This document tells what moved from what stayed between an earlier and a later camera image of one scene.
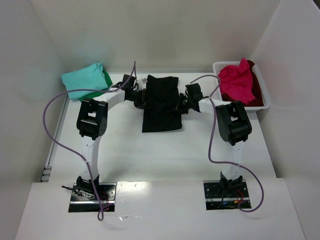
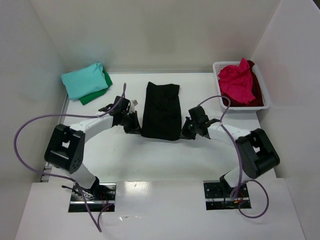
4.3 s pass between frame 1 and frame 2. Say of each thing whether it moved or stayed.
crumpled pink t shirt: stayed
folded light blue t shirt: stayed
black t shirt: moved
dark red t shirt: stayed
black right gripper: moved
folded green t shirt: stayed
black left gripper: moved
